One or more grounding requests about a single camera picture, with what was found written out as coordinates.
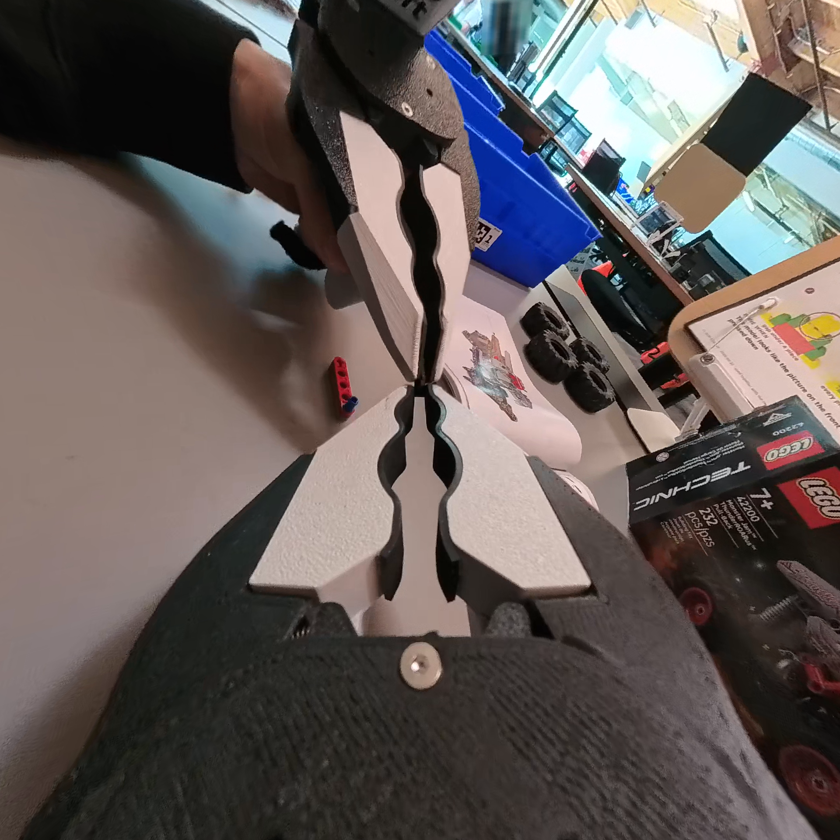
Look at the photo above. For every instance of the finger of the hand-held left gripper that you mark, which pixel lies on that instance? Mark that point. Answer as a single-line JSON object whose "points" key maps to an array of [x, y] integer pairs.
{"points": [[377, 229], [453, 249]]}

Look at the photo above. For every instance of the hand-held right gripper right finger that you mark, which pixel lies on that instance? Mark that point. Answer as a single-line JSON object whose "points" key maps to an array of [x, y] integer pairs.
{"points": [[518, 518]]}

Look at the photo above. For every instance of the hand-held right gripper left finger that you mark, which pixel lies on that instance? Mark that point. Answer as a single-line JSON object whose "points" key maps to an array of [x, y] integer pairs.
{"points": [[315, 525]]}

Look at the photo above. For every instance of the person's left forearm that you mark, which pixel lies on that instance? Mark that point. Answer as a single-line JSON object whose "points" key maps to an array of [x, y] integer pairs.
{"points": [[98, 79]]}

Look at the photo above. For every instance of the grey desk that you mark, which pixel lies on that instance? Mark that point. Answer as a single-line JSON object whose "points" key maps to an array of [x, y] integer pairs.
{"points": [[131, 394]]}

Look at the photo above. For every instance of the person's left hand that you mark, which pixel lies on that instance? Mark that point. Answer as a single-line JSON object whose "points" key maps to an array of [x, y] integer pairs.
{"points": [[269, 131]]}

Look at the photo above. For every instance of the small blue storage bin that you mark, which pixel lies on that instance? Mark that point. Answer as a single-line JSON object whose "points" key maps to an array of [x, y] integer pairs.
{"points": [[525, 210]]}

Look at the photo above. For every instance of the large blue storage bin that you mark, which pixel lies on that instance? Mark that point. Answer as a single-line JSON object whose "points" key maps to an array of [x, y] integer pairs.
{"points": [[466, 72]]}

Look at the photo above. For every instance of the open instruction booklet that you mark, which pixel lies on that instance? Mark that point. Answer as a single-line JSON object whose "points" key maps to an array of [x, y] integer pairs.
{"points": [[518, 423]]}

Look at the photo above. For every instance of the black toy tyre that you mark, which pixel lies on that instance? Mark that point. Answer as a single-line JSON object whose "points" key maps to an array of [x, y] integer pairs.
{"points": [[543, 319], [550, 358], [590, 388], [589, 353]]}

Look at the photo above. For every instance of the red toy beam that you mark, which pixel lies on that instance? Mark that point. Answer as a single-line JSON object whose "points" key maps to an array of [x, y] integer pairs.
{"points": [[340, 380]]}

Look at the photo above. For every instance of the black office chair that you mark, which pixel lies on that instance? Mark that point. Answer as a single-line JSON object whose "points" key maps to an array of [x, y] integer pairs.
{"points": [[617, 295]]}

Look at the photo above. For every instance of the black building set box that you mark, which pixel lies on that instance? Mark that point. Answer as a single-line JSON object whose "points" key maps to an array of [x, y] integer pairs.
{"points": [[722, 525]]}

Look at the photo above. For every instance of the beige hanging panel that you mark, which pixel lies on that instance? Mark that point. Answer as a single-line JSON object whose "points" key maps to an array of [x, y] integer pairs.
{"points": [[699, 187]]}

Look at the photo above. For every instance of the wood framed instruction board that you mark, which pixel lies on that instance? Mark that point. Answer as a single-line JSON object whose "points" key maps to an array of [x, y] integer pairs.
{"points": [[768, 341]]}

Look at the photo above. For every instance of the black hanging sign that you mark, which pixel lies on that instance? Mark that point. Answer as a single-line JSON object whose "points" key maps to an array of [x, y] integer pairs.
{"points": [[754, 124]]}

